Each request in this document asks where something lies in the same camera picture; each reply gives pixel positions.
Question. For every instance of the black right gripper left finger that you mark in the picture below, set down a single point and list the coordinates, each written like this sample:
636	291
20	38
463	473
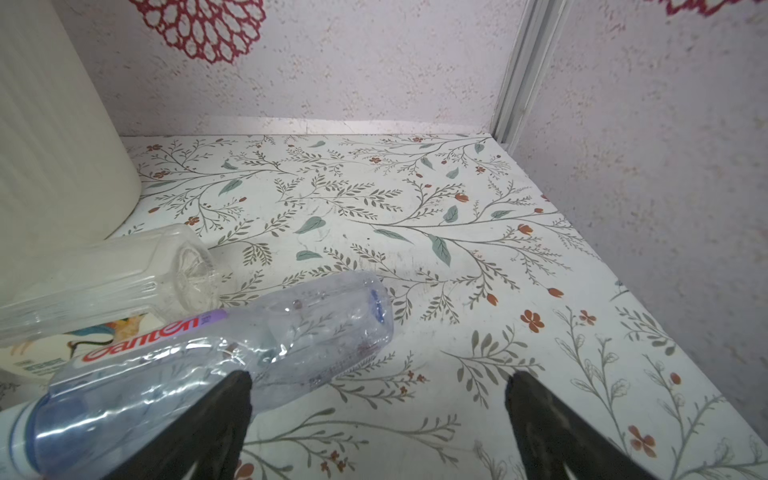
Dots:
203	443

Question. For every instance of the clear green-cap bottle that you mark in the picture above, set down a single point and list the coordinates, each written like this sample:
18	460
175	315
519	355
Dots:
167	272

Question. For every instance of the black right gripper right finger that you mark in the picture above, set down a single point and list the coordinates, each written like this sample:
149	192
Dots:
554	442

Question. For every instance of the white red-cap bottle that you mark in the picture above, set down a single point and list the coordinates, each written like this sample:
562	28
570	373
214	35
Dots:
38	360

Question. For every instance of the cream ribbed waste bin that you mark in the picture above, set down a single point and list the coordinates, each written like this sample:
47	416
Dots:
66	178

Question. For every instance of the clear purple-label water bottle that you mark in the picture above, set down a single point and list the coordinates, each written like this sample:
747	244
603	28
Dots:
105	405

